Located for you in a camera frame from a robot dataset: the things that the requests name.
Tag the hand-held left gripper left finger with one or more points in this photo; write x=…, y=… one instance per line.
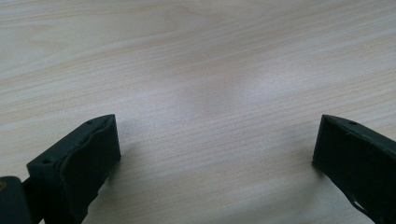
x=81, y=161

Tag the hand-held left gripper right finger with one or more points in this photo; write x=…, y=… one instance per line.
x=358, y=161

